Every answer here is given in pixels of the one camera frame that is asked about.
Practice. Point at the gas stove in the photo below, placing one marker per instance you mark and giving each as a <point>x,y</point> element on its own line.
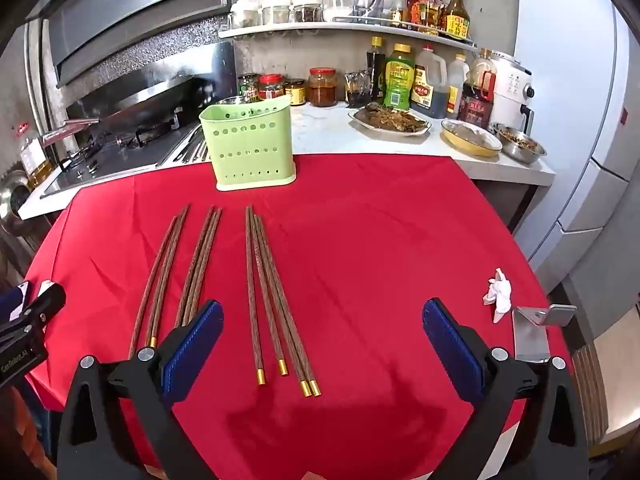
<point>120,158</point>

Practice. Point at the wooden chopstick gold tip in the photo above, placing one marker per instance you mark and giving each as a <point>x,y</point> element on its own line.
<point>252,310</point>
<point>160,289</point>
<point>194,261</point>
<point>266,299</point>
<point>284,327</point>
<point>159,258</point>
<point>198,277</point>
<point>310,378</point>

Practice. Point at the green sauce bottle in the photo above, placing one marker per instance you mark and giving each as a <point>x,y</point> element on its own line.
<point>399,77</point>

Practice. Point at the crumpled white tissue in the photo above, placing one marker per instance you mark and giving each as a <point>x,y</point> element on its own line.
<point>498,295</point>

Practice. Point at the white wall shelf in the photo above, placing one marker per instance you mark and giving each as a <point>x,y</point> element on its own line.
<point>373,29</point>

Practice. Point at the plate of cooked food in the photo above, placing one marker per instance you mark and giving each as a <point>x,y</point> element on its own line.
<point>380,118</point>

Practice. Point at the brown sauce glass jar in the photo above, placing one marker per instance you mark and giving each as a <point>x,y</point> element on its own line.
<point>322,87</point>

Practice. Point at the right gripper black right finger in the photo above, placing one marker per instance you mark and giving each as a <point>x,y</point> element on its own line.
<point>550,442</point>

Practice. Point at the steel wok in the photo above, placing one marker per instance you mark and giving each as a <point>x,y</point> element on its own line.
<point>116,108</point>

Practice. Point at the clear glass jar red lid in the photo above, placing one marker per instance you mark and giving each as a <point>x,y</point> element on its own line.
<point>333,9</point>

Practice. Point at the white refrigerator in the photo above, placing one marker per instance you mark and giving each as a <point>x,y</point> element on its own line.
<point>579,54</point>

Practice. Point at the yellow bowl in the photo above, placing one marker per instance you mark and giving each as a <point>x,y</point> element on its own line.
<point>470,139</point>

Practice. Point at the large soy sauce jug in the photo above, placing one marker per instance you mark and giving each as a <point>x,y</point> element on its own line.
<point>429,93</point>

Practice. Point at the white kitchen appliance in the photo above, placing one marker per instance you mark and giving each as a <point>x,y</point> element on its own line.
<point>513,91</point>

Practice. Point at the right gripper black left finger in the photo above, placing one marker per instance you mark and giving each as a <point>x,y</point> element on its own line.
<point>95,442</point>

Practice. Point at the red lid chili jar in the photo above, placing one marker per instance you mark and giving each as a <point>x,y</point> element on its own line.
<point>270,86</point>

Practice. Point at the metal bracket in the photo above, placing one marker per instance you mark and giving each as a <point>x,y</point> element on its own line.
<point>530,330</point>

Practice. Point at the cooking oil bottle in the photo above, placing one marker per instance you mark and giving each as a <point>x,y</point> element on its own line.
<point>34,158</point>

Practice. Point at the green plastic utensil holder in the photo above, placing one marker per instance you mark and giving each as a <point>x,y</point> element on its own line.
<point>250,145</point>

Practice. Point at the range hood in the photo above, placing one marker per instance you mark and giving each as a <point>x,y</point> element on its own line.
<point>83,33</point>

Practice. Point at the red tablecloth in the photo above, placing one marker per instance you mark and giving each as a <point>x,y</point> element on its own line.
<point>360,242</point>

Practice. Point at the dark soy sauce bottle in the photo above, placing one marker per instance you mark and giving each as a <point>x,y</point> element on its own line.
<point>376,60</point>

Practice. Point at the brown vinegar bottle on shelf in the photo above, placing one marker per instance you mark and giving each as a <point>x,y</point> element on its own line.
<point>456,20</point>

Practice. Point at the steel bowl with food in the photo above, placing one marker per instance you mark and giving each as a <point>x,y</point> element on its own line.
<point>518,145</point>

